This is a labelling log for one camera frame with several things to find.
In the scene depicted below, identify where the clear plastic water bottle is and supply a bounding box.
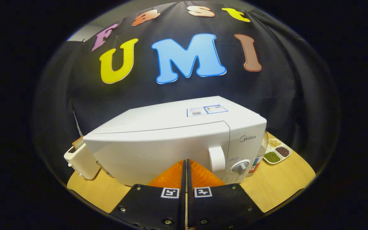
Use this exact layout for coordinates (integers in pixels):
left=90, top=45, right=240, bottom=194
left=246, top=131, right=269, bottom=178

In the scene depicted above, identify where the toast slice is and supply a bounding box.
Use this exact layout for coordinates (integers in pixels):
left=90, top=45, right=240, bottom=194
left=72, top=135, right=85, bottom=150

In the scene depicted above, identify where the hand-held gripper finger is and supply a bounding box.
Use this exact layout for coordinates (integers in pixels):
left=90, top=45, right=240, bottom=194
left=187, top=159, right=264, bottom=230
left=111, top=160, right=186, bottom=230

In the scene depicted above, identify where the white microwave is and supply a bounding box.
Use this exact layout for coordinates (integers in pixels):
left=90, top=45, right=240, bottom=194
left=83, top=96, right=267, bottom=187

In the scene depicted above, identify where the white toaster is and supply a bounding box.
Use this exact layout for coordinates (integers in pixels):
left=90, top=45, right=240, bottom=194
left=64, top=141, right=101, bottom=180

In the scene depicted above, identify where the white divided bean dish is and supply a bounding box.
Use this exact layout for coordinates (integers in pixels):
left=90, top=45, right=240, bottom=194
left=262, top=138, right=292, bottom=165

